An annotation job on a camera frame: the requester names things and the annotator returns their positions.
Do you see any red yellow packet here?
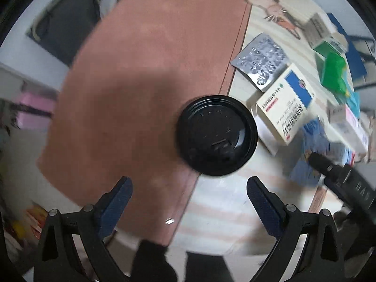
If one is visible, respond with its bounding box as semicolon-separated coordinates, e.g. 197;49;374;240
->
9;206;49;241

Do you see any person's right leg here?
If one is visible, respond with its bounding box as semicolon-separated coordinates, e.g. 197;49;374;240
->
185;251;227;282

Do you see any person's left leg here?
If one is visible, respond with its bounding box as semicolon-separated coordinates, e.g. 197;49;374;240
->
133;239;178;282

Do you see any turquoise green snack bag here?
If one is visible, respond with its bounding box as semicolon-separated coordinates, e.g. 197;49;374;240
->
316;51;360;115

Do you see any white green medicine box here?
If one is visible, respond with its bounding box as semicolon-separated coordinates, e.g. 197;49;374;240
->
312;37;349;58

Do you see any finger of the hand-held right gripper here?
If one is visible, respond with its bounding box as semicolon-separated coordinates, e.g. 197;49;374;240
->
307;152;353;183

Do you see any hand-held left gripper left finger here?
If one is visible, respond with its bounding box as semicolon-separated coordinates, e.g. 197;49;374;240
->
33;176;133;282

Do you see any silver blister pack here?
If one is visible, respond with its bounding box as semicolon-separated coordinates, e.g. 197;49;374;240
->
231;34;288;91

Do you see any blue packet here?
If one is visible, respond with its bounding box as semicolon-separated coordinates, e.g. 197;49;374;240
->
289;117;332;187

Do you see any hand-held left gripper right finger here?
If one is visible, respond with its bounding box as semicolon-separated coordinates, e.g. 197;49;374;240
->
247;176;347;282

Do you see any white blue medicine box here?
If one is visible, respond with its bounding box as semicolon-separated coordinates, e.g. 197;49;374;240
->
255;63;318;146

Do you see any white storage box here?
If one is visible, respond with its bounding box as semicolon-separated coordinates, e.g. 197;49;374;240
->
0;63;63;94

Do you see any white grey toothpaste box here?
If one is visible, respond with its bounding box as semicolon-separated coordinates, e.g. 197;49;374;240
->
304;13;338;47

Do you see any person's leg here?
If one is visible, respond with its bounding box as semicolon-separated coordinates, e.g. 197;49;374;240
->
185;251;227;282
133;239;178;282

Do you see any pink brown desk mat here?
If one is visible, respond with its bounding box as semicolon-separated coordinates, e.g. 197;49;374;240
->
36;0;251;247

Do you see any cartoon printed table cover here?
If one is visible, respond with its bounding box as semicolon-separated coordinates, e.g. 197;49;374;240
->
169;0;371;259

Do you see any pink white box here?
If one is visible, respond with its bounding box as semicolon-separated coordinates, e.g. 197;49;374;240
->
327;104;369;156

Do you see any black plastic cup lid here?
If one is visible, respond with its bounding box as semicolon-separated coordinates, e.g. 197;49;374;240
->
176;95;259;177

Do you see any dark cloth bag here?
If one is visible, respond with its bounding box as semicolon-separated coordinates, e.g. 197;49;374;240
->
26;0;102;68

